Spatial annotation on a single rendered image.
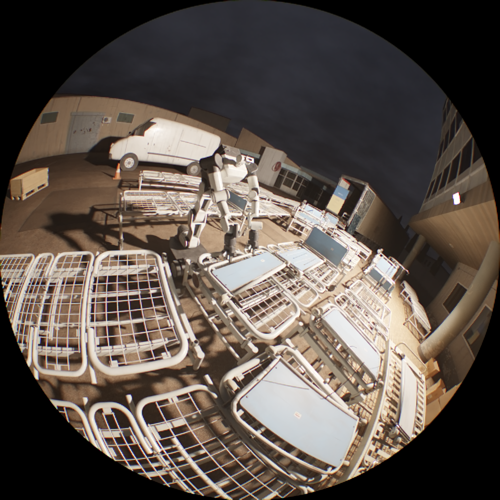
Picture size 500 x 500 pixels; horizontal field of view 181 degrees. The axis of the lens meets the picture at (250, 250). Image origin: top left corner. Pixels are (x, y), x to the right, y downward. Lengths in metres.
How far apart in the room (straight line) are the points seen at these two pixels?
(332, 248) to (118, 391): 2.98
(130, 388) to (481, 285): 5.64
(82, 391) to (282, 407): 1.29
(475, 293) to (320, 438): 4.44
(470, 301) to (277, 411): 4.58
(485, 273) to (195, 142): 11.05
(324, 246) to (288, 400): 2.27
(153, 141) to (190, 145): 1.89
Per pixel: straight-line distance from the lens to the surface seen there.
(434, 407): 3.44
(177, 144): 8.00
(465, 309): 4.84
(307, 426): 0.92
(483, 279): 4.95
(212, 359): 1.38
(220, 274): 1.04
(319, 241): 2.68
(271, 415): 0.81
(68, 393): 1.54
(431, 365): 4.21
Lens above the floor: 1.29
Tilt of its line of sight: 27 degrees down
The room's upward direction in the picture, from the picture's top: 24 degrees clockwise
